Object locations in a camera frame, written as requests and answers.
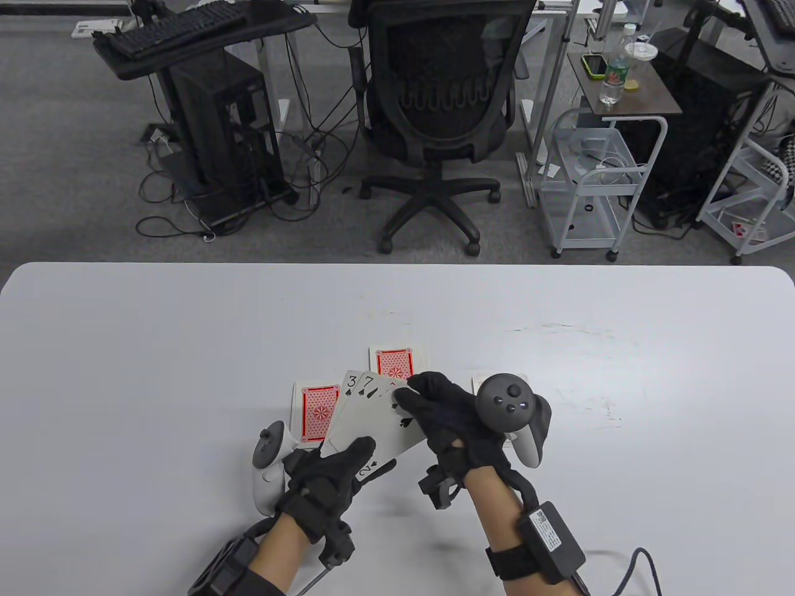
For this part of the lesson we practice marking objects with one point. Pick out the person's right hand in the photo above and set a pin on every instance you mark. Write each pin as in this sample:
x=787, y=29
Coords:
x=447, y=422

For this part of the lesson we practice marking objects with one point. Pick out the person's left hand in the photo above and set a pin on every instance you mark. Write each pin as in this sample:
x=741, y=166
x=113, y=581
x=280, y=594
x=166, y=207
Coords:
x=317, y=487

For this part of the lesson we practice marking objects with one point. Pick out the dealt red-backed cards pile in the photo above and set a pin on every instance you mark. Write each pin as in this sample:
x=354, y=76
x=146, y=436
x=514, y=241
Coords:
x=479, y=383
x=372, y=422
x=391, y=363
x=317, y=410

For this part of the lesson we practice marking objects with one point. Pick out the person's left forearm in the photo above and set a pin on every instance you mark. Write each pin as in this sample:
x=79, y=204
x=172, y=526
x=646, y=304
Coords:
x=279, y=546

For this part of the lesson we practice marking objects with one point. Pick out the red and white card packet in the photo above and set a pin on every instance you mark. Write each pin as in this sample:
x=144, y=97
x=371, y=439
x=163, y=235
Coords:
x=739, y=230

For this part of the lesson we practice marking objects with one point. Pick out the white and black VR controller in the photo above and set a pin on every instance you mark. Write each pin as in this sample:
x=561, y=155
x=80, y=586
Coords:
x=264, y=490
x=506, y=403

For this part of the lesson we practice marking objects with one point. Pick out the black mesh office chair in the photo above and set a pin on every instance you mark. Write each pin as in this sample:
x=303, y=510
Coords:
x=447, y=124

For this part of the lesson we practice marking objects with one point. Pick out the white desk leg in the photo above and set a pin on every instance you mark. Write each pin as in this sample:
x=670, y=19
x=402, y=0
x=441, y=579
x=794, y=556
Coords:
x=559, y=62
x=284, y=115

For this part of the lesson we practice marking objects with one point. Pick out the black hanging power brick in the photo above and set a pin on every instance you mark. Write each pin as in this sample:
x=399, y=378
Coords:
x=357, y=68

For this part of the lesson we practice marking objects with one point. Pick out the black computer tower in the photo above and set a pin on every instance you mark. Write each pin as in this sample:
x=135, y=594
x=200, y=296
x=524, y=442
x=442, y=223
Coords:
x=702, y=124
x=217, y=124

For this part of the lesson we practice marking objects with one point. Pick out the clear bottle green label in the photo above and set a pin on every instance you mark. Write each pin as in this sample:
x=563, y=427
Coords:
x=615, y=74

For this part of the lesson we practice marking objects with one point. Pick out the phone in green case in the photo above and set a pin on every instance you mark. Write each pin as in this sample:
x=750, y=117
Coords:
x=595, y=65

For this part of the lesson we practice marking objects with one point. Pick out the clear plastic cup with lid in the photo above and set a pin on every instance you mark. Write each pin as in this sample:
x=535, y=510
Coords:
x=641, y=51

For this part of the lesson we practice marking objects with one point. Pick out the black white checkered cloth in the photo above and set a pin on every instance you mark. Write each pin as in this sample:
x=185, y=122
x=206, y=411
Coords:
x=787, y=155

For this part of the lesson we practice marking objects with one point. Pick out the black keyboard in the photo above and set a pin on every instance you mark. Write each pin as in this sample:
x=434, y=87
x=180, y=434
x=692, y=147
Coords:
x=784, y=15
x=168, y=28

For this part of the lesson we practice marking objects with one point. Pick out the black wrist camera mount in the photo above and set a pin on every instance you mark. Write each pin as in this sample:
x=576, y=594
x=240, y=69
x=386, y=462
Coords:
x=438, y=490
x=338, y=546

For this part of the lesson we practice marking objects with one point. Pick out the brown side table white frame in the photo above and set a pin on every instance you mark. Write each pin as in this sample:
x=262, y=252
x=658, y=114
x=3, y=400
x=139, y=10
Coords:
x=652, y=93

